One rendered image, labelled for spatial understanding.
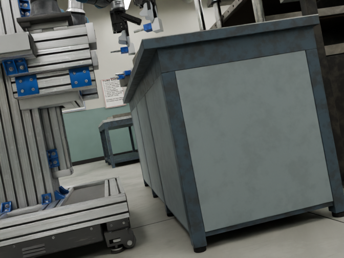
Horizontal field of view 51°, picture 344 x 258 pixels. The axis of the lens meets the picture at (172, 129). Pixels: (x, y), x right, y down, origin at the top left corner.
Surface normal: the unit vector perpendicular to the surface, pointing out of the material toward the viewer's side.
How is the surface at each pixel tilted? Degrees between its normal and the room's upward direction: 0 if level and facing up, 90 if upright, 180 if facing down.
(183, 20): 90
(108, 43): 90
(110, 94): 90
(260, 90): 90
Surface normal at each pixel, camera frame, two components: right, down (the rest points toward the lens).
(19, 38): 0.18, -0.04
